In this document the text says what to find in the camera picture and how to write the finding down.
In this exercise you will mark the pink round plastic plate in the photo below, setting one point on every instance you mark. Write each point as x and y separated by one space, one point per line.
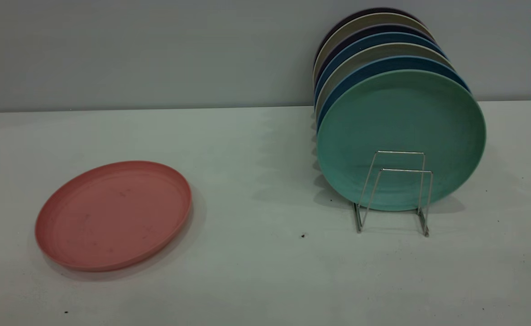
111 217

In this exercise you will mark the green round plastic plate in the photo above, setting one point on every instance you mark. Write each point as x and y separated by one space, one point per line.
401 117

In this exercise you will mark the royal blue plastic plate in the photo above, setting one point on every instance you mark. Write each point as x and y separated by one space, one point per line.
383 62

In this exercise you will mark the dark purple plastic plate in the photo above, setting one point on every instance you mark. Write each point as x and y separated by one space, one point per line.
374 27
337 21

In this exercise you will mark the beige round plastic plate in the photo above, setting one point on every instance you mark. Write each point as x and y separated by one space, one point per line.
378 49
369 19

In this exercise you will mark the teal blue plastic plate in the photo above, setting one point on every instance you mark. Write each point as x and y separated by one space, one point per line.
378 38

